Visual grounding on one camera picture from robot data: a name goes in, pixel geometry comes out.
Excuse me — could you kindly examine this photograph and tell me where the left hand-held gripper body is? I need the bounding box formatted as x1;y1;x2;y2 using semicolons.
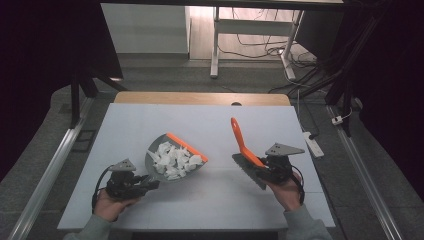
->
105;158;152;201

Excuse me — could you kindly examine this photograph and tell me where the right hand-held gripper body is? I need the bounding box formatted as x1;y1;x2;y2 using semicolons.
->
263;142;306;185

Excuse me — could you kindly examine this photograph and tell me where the pile of white paper scraps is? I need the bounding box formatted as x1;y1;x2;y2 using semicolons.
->
148;141;204;182

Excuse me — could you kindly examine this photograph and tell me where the orange brush with grey bristles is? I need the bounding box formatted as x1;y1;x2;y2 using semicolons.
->
230;116;268;191

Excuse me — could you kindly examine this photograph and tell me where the grey dustpan with orange edge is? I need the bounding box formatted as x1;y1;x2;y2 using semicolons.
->
144;132;209;183

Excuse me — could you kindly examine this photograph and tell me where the person's left hand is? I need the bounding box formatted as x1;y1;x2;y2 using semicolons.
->
93;189;142;223

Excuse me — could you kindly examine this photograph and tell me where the person's right hand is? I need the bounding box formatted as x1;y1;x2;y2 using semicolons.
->
262;171;303;212

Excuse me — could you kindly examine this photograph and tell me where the white power strip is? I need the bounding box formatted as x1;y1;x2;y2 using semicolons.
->
302;131;325;159

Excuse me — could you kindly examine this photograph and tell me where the wooden table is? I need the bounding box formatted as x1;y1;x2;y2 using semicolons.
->
113;91;292;107

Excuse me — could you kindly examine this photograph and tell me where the black metal stand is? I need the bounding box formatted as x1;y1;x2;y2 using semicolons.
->
293;0;371;138
67;64;128;130

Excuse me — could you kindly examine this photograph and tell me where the black curtain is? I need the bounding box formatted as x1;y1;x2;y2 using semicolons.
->
0;0;124;183
346;0;424;193

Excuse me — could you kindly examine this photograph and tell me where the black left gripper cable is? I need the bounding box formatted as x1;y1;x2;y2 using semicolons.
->
91;165;113;215

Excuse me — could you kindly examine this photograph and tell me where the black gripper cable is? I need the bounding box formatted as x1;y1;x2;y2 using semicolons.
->
289;164;306;206
91;165;113;215

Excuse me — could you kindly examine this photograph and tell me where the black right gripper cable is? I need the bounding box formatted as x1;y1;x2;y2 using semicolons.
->
289;164;306;206

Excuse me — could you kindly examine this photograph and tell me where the aluminium rail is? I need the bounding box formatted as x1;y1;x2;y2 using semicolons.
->
325;104;406;240
7;95;97;240

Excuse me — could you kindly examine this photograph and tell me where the tangle of black floor cables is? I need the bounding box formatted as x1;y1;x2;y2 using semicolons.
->
218;7;338;98

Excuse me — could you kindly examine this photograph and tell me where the white desk frame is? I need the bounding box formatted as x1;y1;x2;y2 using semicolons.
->
209;5;305;81

